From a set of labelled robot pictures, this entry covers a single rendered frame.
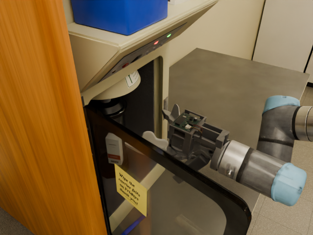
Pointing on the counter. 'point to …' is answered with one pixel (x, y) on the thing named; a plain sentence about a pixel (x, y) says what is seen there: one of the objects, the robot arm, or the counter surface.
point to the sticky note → (131, 190)
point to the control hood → (125, 41)
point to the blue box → (119, 14)
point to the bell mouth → (120, 87)
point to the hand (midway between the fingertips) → (145, 127)
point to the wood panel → (44, 125)
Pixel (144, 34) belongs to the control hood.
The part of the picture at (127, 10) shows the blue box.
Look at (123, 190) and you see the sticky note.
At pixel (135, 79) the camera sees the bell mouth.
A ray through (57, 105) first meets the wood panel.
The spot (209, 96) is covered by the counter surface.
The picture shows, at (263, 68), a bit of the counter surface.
